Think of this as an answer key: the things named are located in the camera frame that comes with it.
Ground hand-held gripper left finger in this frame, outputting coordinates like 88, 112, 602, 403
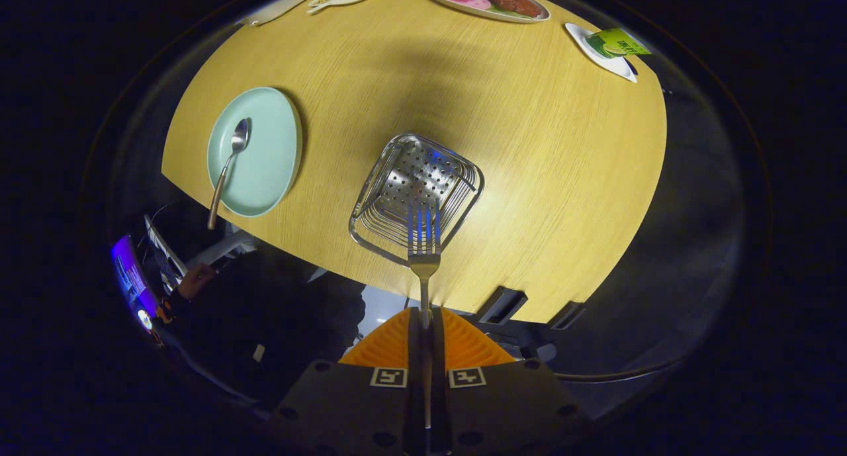
268, 307, 427, 456

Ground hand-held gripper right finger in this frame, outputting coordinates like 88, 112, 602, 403
430, 307, 590, 456

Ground metal fork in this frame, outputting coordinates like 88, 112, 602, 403
406, 203, 443, 430

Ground person's dark clothing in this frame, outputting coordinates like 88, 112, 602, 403
156, 244, 367, 404

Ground perforated metal basket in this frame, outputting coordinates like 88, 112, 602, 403
349, 133, 485, 268

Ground glowing purple screen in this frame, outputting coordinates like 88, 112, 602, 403
111, 236, 159, 321

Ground light green plate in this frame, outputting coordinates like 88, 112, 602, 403
207, 87, 303, 218

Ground metal spoon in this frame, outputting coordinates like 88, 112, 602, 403
207, 118, 250, 230

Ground white saucer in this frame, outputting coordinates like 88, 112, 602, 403
565, 23, 639, 83

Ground clear water bottle green label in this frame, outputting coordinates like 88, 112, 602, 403
585, 27, 652, 60

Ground black table bracket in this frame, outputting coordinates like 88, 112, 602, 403
548, 301, 586, 330
478, 286, 529, 325

